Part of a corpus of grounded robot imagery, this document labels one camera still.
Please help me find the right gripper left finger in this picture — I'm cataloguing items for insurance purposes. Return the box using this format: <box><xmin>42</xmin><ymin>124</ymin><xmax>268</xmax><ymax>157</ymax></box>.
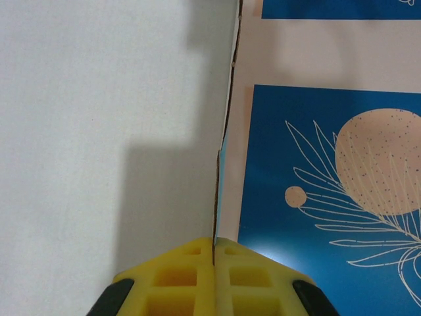
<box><xmin>87</xmin><ymin>236</ymin><xmax>216</xmax><ymax>316</ymax></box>

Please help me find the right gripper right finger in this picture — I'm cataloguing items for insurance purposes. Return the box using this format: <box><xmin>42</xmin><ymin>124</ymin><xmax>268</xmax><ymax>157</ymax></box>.
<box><xmin>213</xmin><ymin>238</ymin><xmax>334</xmax><ymax>316</ymax></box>

